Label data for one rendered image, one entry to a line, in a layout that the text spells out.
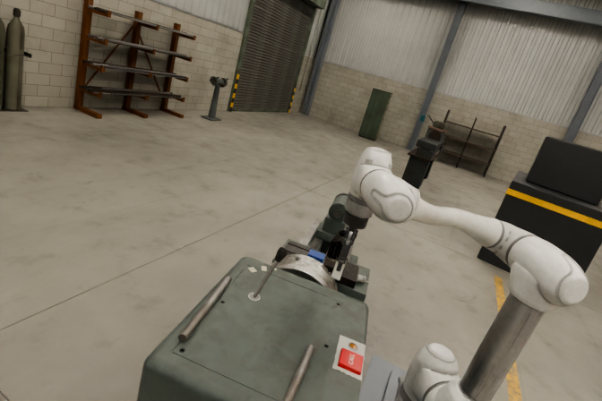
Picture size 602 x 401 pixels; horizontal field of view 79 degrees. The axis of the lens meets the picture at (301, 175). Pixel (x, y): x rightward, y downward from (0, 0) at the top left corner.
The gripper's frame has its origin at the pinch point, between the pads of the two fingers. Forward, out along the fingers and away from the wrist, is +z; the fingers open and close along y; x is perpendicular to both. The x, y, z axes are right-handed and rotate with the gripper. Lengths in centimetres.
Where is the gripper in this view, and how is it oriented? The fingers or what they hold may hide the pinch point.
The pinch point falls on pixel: (339, 268)
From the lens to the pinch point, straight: 123.6
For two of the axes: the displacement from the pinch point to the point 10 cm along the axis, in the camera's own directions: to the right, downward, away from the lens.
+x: -9.3, -3.2, 1.8
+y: 2.5, -2.1, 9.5
